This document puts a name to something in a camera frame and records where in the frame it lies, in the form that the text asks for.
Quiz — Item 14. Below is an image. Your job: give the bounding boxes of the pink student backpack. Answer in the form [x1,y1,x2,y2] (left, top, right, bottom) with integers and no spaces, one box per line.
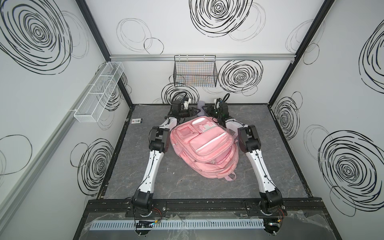
[170,116,239,181]

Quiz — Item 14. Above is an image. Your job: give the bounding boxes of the clear lead refill box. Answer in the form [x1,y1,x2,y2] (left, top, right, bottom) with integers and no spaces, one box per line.
[131,119,143,125]

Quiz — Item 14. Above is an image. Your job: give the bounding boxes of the purple fabric glasses case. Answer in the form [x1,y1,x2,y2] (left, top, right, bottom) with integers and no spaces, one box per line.
[197,101,207,111]

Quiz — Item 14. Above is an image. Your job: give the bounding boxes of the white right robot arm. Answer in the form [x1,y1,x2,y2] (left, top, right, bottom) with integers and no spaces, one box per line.
[202,101,284,215]

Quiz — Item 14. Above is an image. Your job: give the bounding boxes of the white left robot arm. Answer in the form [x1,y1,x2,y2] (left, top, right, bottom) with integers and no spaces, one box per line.
[132,98,201,216]

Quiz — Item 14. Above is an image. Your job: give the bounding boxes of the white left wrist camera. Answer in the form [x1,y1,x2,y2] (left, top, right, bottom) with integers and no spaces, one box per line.
[182,99,191,110]

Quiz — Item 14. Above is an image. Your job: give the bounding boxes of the black wire basket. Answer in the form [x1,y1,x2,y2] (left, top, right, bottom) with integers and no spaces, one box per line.
[173,60,219,88]

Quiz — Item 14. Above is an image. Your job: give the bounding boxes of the aluminium wall rail back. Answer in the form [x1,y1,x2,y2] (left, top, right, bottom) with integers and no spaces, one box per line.
[110,54,296,62]

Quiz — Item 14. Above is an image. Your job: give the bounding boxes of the aluminium wall rail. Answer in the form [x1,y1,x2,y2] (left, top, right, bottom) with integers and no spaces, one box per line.
[1,63,104,225]
[110,54,296,62]

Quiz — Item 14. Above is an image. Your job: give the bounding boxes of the white mesh wall shelf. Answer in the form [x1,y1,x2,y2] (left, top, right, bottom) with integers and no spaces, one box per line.
[74,62,125,123]

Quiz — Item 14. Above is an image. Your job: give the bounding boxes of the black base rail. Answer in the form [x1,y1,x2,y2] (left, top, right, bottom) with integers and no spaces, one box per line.
[85,196,325,218]

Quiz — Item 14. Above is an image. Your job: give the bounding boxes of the grey slotted cable duct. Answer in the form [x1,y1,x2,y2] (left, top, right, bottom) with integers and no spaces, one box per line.
[89,219,265,231]

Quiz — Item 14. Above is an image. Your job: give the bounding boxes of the black aluminium frame post left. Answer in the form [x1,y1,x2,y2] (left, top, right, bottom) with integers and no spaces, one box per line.
[76,0,135,110]

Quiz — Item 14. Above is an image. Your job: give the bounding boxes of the black frame post right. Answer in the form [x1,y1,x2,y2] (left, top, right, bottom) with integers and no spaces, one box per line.
[268,0,335,107]

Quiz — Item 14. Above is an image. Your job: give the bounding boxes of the aluminium wall rail left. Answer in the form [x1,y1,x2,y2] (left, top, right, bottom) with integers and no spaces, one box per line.
[1,63,104,225]

